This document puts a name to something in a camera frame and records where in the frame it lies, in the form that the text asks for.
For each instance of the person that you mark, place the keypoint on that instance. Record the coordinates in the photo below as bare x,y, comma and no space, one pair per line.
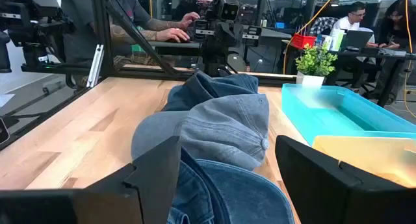
395,30
346,24
76,32

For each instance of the plaid cloth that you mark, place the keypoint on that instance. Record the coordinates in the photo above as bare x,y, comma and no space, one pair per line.
321,24

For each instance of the grey laptop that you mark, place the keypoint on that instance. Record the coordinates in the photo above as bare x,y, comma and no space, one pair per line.
356,39

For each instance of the black aluminium table frame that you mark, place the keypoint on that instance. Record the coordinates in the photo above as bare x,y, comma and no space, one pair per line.
100,22

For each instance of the blue denim baseball cap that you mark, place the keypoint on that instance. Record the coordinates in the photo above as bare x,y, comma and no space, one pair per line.
234,194

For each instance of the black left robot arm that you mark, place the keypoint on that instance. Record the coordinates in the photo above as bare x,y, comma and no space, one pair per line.
214,60

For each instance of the dark blue denim cap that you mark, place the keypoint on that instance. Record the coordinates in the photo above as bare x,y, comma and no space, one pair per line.
208,87

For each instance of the white green-edged carton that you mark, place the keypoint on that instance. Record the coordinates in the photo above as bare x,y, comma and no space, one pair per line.
337,39

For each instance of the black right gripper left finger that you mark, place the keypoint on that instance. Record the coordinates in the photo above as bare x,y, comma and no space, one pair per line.
143,198

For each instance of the silver frame bracket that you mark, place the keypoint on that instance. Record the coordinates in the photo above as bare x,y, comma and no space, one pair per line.
96,66

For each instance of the teal plastic bin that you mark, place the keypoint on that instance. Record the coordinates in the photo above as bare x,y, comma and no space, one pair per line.
325,120

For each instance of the green plant in white pot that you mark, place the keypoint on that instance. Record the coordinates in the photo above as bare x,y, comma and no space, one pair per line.
315,60

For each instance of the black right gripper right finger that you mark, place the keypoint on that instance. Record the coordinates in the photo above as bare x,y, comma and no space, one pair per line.
312,185

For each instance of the red plastic basket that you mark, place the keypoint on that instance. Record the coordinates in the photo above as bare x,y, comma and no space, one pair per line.
302,41

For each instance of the orange plastic bin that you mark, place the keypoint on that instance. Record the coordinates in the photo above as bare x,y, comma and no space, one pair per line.
364,156

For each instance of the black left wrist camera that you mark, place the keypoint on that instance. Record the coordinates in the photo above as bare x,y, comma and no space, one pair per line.
229,10

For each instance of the light grey baseball cap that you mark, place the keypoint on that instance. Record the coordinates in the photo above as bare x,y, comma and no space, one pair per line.
227,126

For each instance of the black office desk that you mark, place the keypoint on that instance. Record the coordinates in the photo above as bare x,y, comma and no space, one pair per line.
390,53

